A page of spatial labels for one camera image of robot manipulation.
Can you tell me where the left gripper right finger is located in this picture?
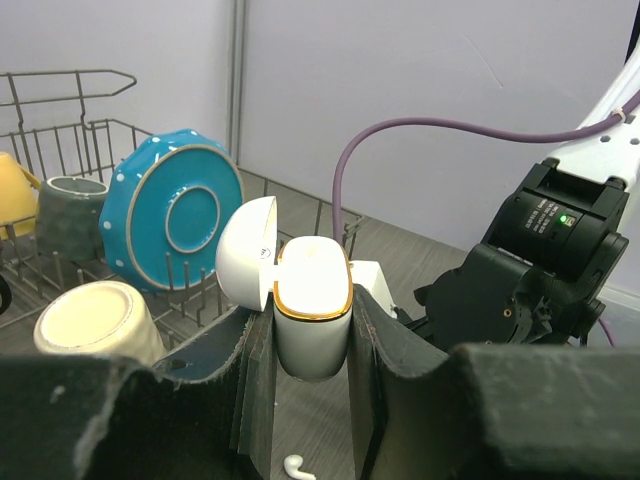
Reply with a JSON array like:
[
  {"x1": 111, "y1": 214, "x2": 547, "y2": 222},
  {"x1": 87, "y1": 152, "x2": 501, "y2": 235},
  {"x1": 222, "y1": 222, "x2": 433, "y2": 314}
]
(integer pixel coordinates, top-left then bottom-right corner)
[{"x1": 347, "y1": 287, "x2": 639, "y2": 479}]

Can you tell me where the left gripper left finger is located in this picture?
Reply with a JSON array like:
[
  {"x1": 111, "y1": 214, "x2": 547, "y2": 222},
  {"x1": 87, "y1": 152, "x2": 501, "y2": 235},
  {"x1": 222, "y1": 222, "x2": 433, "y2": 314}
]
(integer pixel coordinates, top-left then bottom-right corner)
[{"x1": 1, "y1": 307, "x2": 276, "y2": 479}]

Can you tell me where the white earbud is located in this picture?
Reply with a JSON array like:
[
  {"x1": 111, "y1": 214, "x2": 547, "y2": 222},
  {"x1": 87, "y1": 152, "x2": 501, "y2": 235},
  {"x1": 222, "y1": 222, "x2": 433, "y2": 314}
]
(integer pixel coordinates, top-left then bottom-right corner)
[{"x1": 283, "y1": 454, "x2": 317, "y2": 480}]

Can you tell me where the white charging case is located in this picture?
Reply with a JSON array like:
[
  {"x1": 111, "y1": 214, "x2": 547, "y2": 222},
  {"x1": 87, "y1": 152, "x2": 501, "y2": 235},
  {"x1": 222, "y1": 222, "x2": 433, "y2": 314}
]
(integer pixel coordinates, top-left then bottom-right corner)
[{"x1": 216, "y1": 196, "x2": 354, "y2": 382}]

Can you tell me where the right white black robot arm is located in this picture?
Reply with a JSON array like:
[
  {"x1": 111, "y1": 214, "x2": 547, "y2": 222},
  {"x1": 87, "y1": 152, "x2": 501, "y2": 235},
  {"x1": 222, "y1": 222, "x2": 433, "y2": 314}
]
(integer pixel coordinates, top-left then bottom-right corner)
[{"x1": 410, "y1": 54, "x2": 639, "y2": 351}]

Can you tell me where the cream white mug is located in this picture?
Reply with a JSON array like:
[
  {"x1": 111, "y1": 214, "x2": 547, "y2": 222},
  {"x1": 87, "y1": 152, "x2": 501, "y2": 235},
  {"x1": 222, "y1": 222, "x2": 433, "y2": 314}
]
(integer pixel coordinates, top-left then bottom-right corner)
[{"x1": 33, "y1": 280, "x2": 167, "y2": 366}]

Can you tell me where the blue plate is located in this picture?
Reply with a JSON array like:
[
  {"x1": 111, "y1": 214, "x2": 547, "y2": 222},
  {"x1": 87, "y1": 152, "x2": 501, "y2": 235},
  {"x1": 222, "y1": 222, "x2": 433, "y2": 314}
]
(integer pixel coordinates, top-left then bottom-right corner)
[{"x1": 99, "y1": 128, "x2": 245, "y2": 292}]

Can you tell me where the orange mug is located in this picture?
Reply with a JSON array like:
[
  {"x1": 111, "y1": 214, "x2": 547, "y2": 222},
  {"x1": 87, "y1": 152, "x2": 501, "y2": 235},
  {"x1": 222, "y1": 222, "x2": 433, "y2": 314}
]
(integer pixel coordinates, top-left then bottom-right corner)
[{"x1": 0, "y1": 275, "x2": 13, "y2": 315}]

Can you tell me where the grey mug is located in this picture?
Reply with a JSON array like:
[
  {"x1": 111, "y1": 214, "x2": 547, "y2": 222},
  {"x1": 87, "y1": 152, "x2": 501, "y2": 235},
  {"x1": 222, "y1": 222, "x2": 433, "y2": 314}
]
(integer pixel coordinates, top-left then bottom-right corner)
[{"x1": 35, "y1": 176, "x2": 109, "y2": 262}]

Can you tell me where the yellow mug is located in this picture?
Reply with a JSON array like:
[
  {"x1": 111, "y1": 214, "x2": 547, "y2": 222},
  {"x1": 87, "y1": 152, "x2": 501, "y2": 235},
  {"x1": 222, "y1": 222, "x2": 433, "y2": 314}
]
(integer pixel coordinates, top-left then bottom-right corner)
[{"x1": 1, "y1": 152, "x2": 41, "y2": 240}]

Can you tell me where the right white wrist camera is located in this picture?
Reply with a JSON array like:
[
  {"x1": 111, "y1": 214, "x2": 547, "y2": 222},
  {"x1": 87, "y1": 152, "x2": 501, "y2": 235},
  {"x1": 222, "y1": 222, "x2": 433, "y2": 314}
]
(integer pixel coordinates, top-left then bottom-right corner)
[{"x1": 350, "y1": 260, "x2": 411, "y2": 325}]

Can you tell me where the grey wire dish rack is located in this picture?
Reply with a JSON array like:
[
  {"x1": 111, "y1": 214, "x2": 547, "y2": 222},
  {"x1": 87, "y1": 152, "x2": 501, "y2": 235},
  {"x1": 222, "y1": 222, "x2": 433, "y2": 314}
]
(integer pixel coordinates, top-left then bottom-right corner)
[{"x1": 1, "y1": 69, "x2": 333, "y2": 353}]

